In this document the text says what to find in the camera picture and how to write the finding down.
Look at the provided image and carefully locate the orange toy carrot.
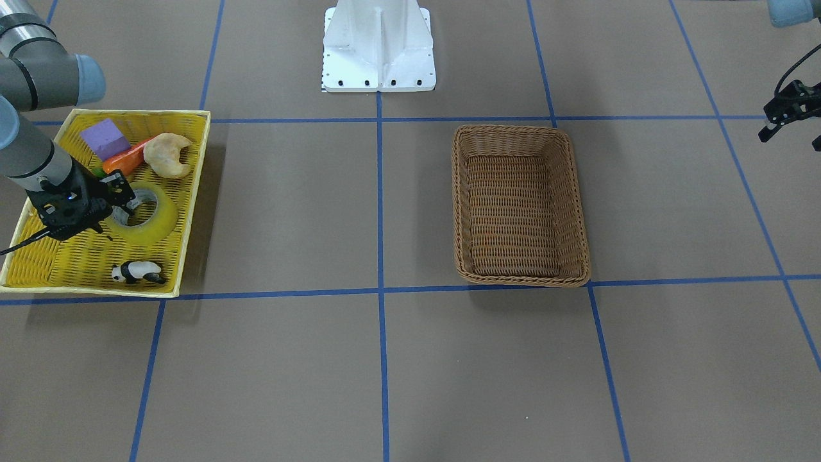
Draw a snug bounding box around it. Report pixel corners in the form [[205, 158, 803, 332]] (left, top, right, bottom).
[[102, 137, 154, 176]]

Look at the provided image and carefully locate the white pedestal column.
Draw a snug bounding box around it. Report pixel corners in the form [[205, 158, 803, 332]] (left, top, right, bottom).
[[321, 1, 437, 93]]

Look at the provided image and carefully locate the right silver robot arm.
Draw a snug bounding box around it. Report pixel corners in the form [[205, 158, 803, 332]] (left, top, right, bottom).
[[1, 1, 135, 241]]

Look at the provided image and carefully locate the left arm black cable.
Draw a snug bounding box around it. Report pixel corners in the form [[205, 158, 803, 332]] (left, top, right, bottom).
[[774, 42, 821, 97]]

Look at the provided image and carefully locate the purple foam cube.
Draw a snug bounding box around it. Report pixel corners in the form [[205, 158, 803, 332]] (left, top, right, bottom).
[[80, 118, 131, 161]]

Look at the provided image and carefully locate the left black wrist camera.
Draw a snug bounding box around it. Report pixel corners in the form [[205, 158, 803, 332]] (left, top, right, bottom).
[[758, 80, 820, 143]]

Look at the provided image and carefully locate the toy panda figure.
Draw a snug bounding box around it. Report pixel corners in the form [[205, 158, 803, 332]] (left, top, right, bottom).
[[110, 261, 167, 286]]

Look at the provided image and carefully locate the yellow tape roll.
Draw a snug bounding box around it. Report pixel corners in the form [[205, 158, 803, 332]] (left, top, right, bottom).
[[105, 181, 178, 246]]

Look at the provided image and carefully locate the brown wicker basket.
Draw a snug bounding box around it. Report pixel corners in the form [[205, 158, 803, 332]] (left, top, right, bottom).
[[452, 124, 591, 287]]

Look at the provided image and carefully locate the yellow plastic basket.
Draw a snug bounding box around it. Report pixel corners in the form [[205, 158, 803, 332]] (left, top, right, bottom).
[[0, 108, 212, 299]]

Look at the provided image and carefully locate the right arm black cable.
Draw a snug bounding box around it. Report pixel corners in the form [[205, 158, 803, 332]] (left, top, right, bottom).
[[0, 228, 52, 257]]

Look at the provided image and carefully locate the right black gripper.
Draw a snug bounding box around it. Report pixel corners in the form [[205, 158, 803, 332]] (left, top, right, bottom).
[[26, 160, 136, 241]]

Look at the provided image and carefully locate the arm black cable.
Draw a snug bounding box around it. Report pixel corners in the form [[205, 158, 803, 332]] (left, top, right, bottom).
[[774, 42, 821, 97], [0, 228, 52, 257]]

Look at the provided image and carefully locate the toy croissant bread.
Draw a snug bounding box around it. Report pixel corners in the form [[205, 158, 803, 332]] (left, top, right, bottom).
[[143, 133, 192, 179]]

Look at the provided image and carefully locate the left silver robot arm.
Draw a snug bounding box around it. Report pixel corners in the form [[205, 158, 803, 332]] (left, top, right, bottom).
[[767, 0, 820, 28]]

